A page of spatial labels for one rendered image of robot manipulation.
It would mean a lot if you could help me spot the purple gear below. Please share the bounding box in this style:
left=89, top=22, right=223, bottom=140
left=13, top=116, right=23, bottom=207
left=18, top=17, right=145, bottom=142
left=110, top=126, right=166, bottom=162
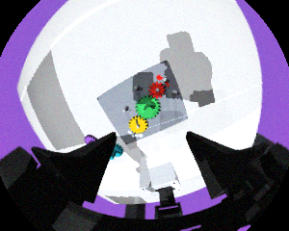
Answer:
left=84, top=135, right=97, bottom=143

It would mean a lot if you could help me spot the cyan gear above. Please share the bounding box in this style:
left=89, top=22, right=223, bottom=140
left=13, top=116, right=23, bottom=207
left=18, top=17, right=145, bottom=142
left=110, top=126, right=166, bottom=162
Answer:
left=111, top=143, right=124, bottom=160

